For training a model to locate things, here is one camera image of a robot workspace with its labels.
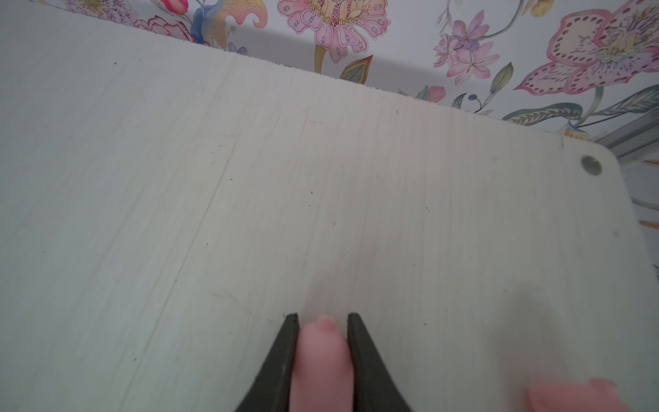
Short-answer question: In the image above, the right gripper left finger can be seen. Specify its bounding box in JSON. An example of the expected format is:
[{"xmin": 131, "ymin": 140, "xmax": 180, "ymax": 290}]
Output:
[{"xmin": 235, "ymin": 313, "xmax": 300, "ymax": 412}]

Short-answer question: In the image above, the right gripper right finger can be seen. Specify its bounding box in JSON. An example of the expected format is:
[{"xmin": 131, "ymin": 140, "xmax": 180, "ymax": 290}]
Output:
[{"xmin": 348, "ymin": 312, "xmax": 412, "ymax": 412}]

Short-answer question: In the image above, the small pink pig toy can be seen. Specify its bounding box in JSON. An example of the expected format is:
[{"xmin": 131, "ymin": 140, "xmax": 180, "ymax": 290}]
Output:
[
  {"xmin": 289, "ymin": 316, "xmax": 355, "ymax": 412},
  {"xmin": 527, "ymin": 379, "xmax": 633, "ymax": 412}
]

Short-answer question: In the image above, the white two-tier shelf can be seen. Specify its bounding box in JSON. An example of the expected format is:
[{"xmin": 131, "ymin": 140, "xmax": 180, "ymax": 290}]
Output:
[{"xmin": 1, "ymin": 1, "xmax": 658, "ymax": 411}]

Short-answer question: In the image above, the right aluminium corner post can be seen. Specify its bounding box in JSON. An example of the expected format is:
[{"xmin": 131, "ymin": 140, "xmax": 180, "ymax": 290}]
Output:
[{"xmin": 596, "ymin": 108, "xmax": 658, "ymax": 164}]

